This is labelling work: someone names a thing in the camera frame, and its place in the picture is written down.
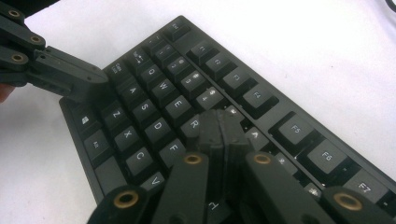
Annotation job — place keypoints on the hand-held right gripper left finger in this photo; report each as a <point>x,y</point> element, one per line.
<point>202,174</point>

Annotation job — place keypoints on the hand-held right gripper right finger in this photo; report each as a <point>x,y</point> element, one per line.
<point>252,180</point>

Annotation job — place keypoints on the black computer keyboard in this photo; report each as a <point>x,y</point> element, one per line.
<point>155,93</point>

